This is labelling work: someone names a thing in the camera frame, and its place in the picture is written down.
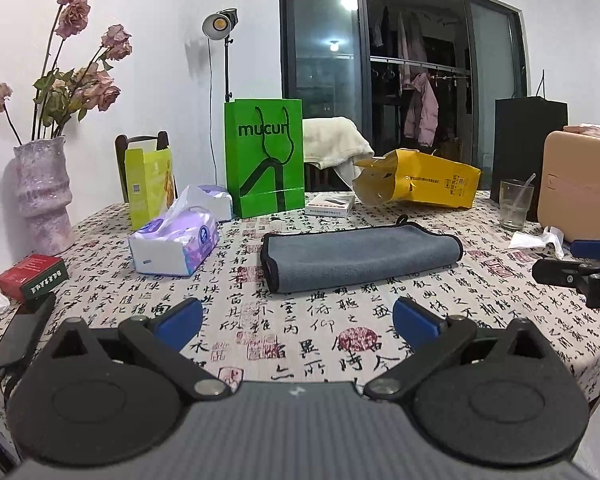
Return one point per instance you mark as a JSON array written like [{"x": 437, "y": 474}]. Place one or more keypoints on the red and green small box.
[{"x": 32, "y": 277}]

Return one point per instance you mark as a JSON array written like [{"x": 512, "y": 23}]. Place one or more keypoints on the purple tissue pack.
[{"x": 177, "y": 242}]

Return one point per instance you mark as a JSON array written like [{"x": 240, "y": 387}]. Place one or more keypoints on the yellow-green carton box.
[{"x": 150, "y": 184}]

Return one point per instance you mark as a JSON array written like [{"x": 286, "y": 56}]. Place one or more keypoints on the pink beige case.
[{"x": 569, "y": 197}]

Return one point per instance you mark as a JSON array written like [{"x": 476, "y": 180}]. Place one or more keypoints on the green mucun paper bag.
[{"x": 264, "y": 155}]

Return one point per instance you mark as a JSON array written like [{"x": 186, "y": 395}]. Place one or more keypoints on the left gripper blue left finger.
[{"x": 156, "y": 343}]

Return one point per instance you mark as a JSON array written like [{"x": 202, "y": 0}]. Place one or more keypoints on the clear drinking glass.
[{"x": 510, "y": 218}]

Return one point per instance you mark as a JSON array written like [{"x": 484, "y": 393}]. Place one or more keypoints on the crumpled white paper tissue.
[{"x": 550, "y": 236}]

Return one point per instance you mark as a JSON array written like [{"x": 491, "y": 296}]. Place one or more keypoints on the black phone on table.
[{"x": 18, "y": 343}]

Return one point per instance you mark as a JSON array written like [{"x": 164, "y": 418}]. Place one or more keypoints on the white flat product box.
[{"x": 335, "y": 205}]

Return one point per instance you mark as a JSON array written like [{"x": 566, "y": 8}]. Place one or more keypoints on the cream blanket on chair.
[{"x": 335, "y": 143}]

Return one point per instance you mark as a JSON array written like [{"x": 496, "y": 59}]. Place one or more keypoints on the dark sliding glass door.
[{"x": 327, "y": 46}]

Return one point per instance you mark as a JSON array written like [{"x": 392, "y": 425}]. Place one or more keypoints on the yellow paper mailer bag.
[{"x": 412, "y": 176}]

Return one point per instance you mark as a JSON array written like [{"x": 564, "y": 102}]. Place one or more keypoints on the calligraphy print tablecloth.
[{"x": 343, "y": 333}]

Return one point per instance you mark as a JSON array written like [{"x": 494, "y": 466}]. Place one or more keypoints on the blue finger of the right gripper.
[{"x": 585, "y": 249}]

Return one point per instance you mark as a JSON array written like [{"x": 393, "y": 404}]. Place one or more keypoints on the metal clothes rail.
[{"x": 419, "y": 64}]

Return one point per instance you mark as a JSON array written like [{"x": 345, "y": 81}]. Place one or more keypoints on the black speaker box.
[{"x": 521, "y": 128}]

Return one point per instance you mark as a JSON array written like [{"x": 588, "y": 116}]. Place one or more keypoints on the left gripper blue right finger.
[{"x": 436, "y": 343}]

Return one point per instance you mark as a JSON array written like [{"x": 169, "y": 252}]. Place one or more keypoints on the small white-purple tissue pack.
[{"x": 216, "y": 200}]

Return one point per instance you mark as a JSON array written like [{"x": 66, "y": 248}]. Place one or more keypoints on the pink textured ceramic vase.
[{"x": 43, "y": 194}]

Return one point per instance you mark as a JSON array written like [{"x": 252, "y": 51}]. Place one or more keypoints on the purple and grey microfiber towel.
[{"x": 306, "y": 262}]

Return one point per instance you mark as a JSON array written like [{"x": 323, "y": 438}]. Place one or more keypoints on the dark wooden chair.
[{"x": 123, "y": 143}]

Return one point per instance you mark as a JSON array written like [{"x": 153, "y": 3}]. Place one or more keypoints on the pink jacket on rack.
[{"x": 421, "y": 121}]

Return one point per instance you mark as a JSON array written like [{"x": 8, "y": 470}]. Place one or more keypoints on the glass straw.
[{"x": 523, "y": 192}]

